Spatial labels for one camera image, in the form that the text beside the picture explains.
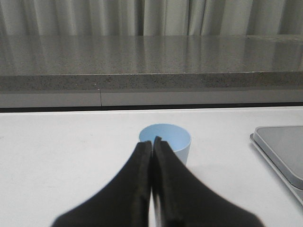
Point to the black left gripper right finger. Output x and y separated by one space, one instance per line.
181 200

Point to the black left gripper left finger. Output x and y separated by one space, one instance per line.
123 202

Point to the light blue plastic cup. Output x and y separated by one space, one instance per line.
177 137

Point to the silver electronic kitchen scale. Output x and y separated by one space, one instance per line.
282 148

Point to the grey pleated curtain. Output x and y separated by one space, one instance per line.
151 17

